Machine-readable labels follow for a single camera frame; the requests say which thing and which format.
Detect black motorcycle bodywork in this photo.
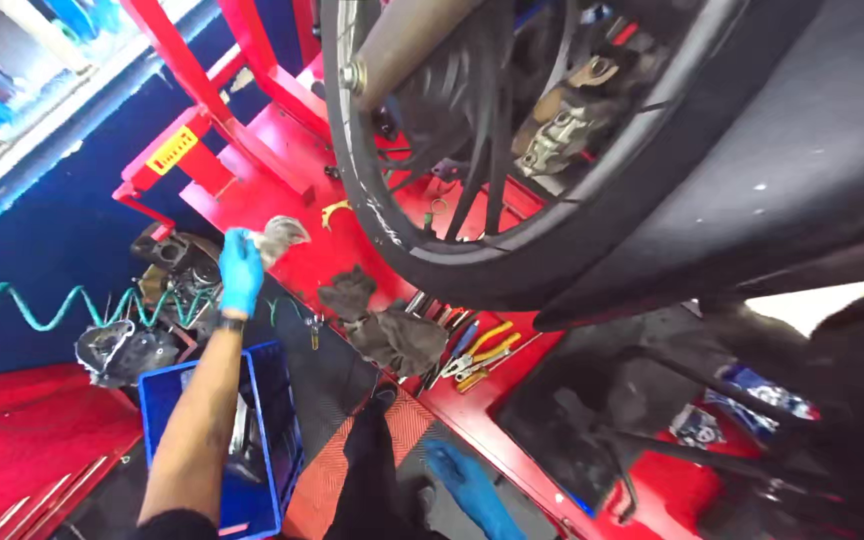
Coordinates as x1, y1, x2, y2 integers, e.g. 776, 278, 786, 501
534, 0, 864, 333

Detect blue plastic crate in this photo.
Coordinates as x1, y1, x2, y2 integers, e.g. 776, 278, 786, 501
138, 339, 306, 540

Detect light grey rag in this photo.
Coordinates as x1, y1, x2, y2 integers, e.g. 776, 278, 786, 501
249, 215, 312, 270

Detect black motorcycle wheel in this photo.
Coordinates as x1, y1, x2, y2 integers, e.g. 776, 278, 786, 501
321, 0, 827, 313

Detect short yellow-handled tool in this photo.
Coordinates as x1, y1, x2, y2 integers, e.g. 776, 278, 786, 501
456, 366, 491, 395

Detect silver parts in plastic wrap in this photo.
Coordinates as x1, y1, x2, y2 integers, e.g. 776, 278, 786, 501
180, 367, 268, 483

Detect grey metal engine casing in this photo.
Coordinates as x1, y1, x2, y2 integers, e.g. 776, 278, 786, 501
75, 319, 181, 390

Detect red wheel clamp frame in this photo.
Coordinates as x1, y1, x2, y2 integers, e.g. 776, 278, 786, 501
112, 0, 330, 243

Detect person's legs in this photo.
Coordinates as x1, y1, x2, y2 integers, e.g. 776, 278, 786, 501
324, 382, 450, 540

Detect dark engine with metal cylinder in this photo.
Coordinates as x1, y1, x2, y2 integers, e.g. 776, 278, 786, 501
130, 222, 225, 325

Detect yellow curved metal part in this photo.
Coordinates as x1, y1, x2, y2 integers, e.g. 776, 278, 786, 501
321, 199, 354, 231

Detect red metal cabinet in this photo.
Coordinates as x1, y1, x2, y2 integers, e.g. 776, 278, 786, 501
0, 362, 145, 540

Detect person's left hand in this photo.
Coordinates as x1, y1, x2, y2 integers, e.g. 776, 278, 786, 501
218, 227, 265, 319

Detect blue-handled screwdriver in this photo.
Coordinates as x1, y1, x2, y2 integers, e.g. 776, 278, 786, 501
445, 320, 481, 364

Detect person's right hand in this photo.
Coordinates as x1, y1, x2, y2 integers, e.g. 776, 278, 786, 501
423, 438, 528, 540

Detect window with white frame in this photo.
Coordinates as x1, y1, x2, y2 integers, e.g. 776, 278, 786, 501
0, 0, 217, 260

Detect blue and white packet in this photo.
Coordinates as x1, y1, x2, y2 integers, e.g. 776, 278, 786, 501
704, 362, 822, 439

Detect red motorcycle lift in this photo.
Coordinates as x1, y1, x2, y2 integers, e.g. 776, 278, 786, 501
179, 52, 763, 540

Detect teal coiled air hose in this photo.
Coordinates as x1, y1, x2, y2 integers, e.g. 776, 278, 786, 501
0, 281, 306, 339

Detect yellow-handled cutting pliers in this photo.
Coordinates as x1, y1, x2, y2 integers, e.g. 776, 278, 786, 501
454, 331, 523, 384

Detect silver and dark packet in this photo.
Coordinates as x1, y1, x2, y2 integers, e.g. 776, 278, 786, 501
669, 403, 726, 451

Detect dark brown crumpled glove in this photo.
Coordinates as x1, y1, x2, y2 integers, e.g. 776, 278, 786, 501
344, 306, 450, 379
317, 264, 378, 324

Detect person's left forearm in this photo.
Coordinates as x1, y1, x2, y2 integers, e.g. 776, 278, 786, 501
136, 309, 250, 532

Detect metal brake caliper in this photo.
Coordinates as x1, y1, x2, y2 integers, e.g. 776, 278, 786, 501
513, 103, 603, 180

